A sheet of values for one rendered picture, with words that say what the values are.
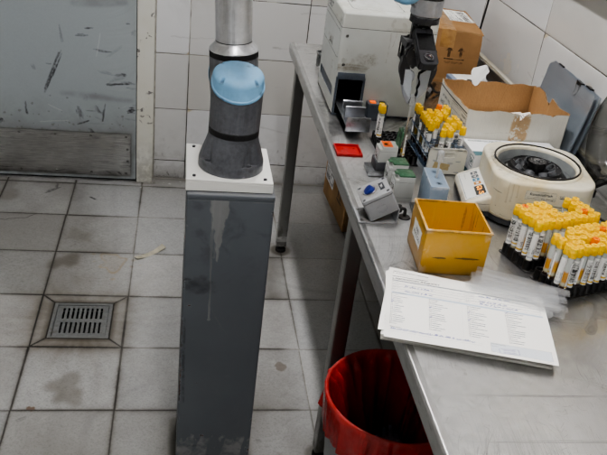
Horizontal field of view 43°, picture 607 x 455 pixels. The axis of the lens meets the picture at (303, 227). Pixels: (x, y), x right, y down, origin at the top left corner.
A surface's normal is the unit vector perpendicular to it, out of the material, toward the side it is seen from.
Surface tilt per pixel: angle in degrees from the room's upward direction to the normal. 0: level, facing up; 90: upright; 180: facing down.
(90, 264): 0
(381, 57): 90
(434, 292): 0
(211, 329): 90
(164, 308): 0
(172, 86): 90
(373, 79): 90
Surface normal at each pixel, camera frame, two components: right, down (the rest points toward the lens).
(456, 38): 0.00, 0.47
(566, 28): -0.99, -0.04
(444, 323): 0.12, -0.86
